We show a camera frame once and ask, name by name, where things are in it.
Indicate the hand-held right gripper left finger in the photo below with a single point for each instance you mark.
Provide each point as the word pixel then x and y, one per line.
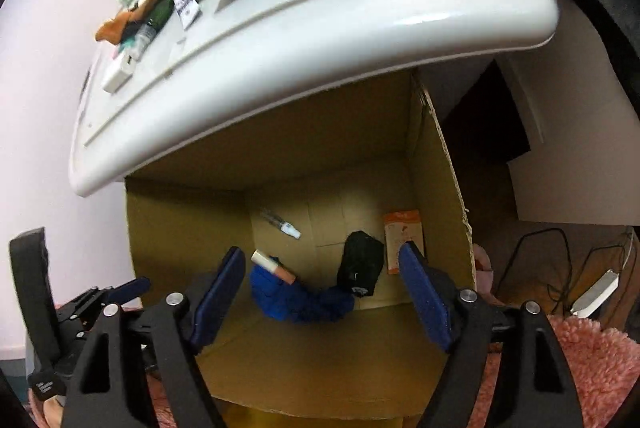
pixel 220 295

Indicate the blue cloth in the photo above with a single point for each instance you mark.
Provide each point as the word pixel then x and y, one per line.
pixel 300 305

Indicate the brown cardboard box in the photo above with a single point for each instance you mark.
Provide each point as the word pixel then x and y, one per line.
pixel 325 373

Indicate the white capped clear pen tube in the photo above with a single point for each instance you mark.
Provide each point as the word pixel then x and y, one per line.
pixel 287 230

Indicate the peach lip balm tube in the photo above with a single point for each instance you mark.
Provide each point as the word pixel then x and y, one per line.
pixel 267 264

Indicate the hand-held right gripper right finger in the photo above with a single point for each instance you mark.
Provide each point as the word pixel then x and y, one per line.
pixel 425 300

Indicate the brown crumpled wrapper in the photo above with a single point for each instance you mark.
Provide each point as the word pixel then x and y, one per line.
pixel 117 27

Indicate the white bed frame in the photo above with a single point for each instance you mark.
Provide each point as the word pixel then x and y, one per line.
pixel 565 157

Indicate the black pouch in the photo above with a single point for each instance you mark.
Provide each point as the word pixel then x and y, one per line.
pixel 360 265

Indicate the pink plush item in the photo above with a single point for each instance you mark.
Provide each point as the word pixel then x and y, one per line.
pixel 482 260

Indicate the dark green bottle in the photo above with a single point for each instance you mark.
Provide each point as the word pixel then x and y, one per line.
pixel 159 12

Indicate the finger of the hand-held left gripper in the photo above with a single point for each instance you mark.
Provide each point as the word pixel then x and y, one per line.
pixel 132 289

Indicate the orange paper packet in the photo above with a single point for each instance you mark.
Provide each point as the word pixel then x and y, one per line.
pixel 402 233

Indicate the white plastic storage box lid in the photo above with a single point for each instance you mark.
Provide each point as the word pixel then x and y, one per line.
pixel 350 32

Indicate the white power adapter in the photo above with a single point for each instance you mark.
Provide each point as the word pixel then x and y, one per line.
pixel 597 292

